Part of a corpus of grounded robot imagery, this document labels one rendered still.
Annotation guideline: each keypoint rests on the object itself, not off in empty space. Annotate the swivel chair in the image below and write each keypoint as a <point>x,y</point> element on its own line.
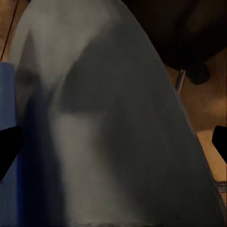
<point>108,142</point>

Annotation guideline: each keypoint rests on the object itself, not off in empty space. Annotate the folder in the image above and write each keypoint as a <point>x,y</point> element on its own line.
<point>11,193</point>

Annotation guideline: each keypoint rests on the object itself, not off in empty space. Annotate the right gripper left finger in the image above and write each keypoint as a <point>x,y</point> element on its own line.
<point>11,142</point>

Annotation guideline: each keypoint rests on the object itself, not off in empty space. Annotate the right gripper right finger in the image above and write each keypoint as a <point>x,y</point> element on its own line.
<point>219,140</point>

